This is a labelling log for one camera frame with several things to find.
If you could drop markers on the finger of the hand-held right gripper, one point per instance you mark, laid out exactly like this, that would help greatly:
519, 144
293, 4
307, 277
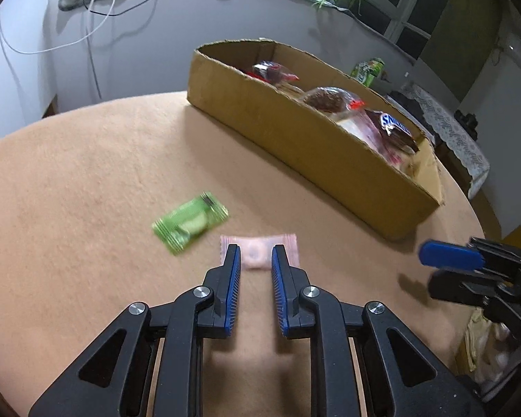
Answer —
456, 289
449, 256

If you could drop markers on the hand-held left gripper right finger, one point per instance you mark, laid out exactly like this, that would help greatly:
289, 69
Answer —
280, 286

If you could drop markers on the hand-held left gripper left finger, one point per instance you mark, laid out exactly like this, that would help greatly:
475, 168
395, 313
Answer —
233, 286

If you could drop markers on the pink candy packet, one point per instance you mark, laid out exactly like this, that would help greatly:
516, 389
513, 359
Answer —
256, 247

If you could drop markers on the green candy packet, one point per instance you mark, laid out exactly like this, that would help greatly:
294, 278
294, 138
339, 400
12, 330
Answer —
186, 223

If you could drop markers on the brown chocolate bar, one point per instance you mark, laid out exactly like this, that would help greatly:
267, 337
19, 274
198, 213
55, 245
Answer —
395, 132

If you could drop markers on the cardboard box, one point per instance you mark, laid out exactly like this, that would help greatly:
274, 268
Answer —
286, 139

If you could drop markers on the clear bag of red snacks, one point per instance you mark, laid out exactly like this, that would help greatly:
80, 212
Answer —
267, 71

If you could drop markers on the white lace cloth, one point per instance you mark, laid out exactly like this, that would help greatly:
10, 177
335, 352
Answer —
447, 130

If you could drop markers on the clear wrapped bread package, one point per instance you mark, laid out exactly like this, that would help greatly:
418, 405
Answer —
330, 100

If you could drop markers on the green snack bag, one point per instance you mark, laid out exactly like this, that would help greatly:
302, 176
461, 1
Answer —
367, 69

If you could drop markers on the olive curtain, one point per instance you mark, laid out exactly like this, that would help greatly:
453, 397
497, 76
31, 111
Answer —
460, 30

